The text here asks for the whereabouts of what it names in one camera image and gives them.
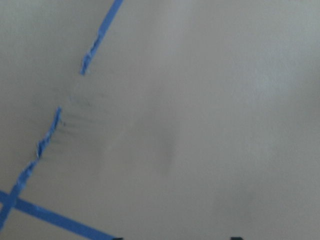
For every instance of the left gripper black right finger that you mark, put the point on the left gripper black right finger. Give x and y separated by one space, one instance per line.
236 238

